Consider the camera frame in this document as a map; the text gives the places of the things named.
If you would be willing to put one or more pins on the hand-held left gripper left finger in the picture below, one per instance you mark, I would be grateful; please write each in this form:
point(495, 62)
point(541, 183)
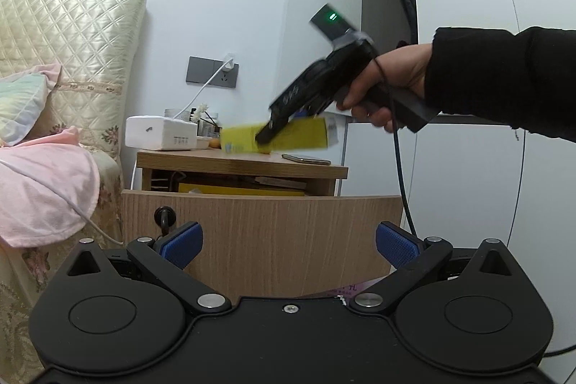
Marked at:
point(183, 247)

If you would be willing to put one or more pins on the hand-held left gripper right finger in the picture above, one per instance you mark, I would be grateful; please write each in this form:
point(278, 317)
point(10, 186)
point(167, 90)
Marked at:
point(396, 249)

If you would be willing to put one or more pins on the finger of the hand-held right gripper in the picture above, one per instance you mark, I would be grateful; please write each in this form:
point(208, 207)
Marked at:
point(270, 132)

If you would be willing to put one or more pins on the yellow box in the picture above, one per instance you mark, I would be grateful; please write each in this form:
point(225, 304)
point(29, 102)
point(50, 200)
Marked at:
point(306, 134)

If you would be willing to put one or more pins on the person's right forearm black sleeve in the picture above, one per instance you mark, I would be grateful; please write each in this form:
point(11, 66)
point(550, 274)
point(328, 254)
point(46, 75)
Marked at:
point(504, 78)

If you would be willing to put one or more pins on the black drawer knob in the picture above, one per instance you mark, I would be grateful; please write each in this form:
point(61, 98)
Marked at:
point(163, 216)

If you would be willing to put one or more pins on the person's right hand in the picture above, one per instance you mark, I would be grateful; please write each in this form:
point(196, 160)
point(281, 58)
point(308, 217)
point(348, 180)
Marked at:
point(396, 71)

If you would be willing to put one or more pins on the smartphone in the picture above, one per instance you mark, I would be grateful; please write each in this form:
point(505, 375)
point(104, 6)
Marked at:
point(306, 160)

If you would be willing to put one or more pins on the brown book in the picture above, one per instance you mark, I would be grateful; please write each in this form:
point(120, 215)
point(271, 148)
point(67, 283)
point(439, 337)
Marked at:
point(283, 182)

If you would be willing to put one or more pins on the pink paper slip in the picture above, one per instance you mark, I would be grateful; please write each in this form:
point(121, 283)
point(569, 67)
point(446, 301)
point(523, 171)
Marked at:
point(355, 288)

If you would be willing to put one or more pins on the wooden nightstand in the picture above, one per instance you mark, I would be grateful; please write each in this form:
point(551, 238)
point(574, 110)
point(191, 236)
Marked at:
point(225, 168)

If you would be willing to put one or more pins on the small flower vase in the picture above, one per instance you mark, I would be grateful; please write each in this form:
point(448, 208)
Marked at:
point(204, 118)

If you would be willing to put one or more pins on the yellow flat packet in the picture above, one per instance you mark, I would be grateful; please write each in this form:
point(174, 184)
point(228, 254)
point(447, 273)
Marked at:
point(234, 189)

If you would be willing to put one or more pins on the white charger plug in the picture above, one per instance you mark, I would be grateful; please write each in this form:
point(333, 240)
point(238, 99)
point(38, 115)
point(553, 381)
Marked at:
point(228, 62)

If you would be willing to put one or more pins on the small glass jar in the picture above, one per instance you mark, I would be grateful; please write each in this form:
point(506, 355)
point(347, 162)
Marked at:
point(172, 113)

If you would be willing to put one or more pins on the white tissue pack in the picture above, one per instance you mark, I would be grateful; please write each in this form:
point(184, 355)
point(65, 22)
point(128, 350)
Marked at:
point(159, 132)

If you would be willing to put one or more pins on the pink blanket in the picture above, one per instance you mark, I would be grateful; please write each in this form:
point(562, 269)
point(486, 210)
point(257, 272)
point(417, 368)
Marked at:
point(40, 195)

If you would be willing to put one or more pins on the floral bed sheet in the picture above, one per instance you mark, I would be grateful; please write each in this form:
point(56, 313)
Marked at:
point(18, 312)

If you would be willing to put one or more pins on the cream quilted headboard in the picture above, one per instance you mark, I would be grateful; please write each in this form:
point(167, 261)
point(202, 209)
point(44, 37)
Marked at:
point(76, 51)

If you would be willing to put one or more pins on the pastel pillow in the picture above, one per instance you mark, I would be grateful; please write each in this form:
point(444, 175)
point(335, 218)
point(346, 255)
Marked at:
point(20, 105)

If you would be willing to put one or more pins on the grey wall socket panel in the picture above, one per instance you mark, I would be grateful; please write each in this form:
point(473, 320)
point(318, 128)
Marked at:
point(200, 70)

